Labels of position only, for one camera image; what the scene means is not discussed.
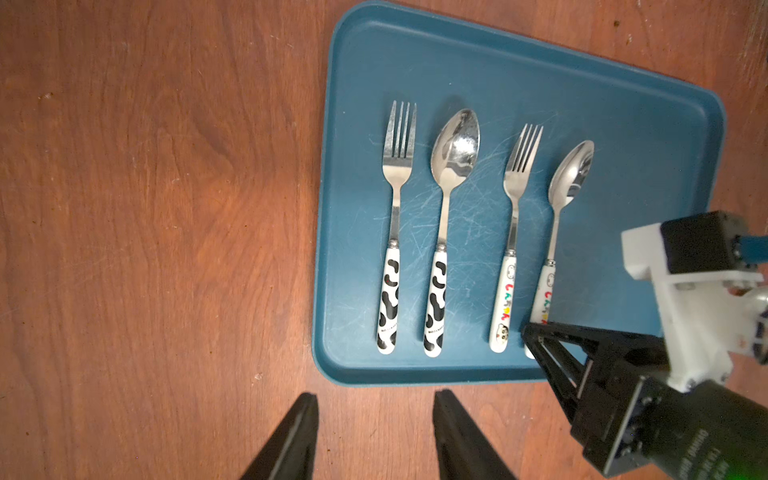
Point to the fork cartoon text handle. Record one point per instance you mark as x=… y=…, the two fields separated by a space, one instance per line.
x=516 y=176

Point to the fork cow pattern handle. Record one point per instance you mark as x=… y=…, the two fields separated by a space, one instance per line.
x=397 y=164

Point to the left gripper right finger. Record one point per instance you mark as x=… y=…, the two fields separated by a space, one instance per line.
x=463 y=451

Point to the teal plastic tray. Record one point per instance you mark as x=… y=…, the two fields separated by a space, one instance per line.
x=657 y=146

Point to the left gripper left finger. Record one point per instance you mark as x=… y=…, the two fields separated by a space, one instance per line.
x=289 y=453

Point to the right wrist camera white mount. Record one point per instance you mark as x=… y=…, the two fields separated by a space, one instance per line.
x=711 y=297

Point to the spoon cow pattern handle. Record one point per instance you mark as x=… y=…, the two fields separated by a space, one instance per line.
x=453 y=159

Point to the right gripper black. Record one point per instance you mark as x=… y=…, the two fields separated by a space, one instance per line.
x=613 y=387

